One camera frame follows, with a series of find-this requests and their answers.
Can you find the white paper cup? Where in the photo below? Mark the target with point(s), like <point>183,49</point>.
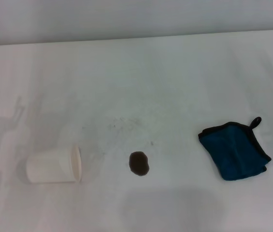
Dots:
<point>51,166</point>

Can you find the blue rag with black trim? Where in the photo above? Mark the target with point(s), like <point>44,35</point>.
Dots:
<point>235,149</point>

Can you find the black water stain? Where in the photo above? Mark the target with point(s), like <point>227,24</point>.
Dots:
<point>138,164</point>

